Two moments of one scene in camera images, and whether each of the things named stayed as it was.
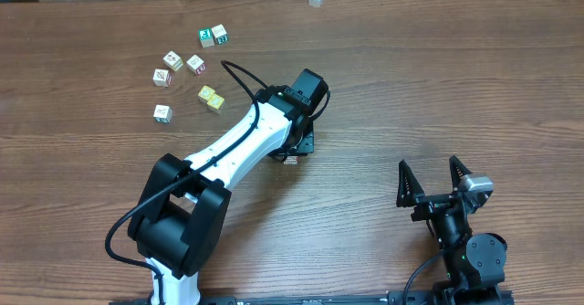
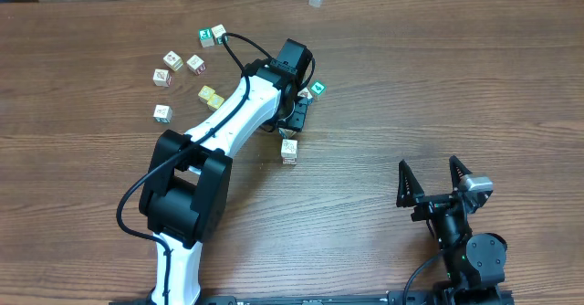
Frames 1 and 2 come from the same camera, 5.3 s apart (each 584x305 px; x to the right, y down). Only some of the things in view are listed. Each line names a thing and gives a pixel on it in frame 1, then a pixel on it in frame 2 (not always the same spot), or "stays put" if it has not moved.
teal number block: [219, 35] stays put
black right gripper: [411, 193] stays put
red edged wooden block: [291, 160] stays put
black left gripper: [307, 142] to [284, 122]
